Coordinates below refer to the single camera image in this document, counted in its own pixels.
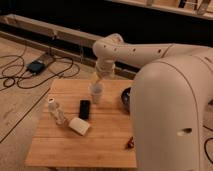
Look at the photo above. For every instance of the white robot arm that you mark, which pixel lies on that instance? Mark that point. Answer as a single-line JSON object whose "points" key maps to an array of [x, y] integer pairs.
{"points": [[167, 99]]}

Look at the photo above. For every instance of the wooden table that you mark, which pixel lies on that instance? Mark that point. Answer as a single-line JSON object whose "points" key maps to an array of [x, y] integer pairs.
{"points": [[99, 141]]}

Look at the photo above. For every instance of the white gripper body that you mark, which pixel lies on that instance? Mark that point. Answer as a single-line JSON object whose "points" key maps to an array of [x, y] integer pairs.
{"points": [[104, 68]]}

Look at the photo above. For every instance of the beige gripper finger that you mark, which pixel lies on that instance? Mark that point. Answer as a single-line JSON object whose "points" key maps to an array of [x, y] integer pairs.
{"points": [[96, 81]]}

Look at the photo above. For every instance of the black smartphone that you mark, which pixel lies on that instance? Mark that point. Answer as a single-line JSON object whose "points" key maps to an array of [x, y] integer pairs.
{"points": [[84, 109]]}

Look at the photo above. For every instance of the red pepper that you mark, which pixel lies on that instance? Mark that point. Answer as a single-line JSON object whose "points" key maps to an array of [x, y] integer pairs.
{"points": [[130, 143]]}

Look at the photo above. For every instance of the dark ceramic bowl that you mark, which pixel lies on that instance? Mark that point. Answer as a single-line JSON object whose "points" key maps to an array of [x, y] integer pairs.
{"points": [[125, 97]]}

